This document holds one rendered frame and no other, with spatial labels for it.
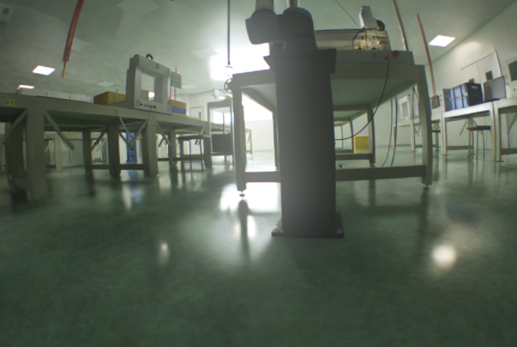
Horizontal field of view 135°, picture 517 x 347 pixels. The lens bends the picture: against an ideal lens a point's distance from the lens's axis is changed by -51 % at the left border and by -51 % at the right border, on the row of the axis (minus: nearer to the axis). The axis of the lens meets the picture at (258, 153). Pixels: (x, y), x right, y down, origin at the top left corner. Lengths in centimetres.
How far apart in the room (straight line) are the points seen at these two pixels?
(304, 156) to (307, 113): 14
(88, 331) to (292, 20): 103
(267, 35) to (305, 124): 37
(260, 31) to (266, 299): 83
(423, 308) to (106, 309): 61
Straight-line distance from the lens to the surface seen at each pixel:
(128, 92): 269
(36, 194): 185
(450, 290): 55
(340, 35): 192
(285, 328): 42
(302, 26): 85
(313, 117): 70
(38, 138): 185
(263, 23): 87
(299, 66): 74
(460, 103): 426
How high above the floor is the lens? 31
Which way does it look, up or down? 2 degrees down
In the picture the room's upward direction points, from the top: 3 degrees counter-clockwise
